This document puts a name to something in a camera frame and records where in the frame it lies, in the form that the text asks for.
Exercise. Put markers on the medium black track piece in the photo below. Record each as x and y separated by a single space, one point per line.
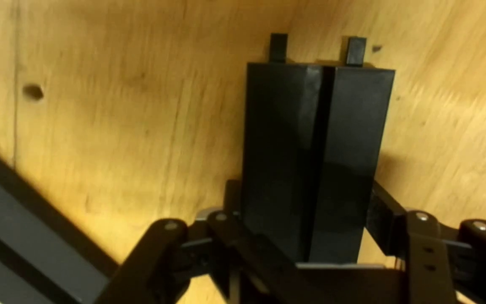
288 158
18 225

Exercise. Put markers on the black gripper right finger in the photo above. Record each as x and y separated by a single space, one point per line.
430 259

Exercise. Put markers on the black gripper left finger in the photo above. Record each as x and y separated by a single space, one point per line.
160 264

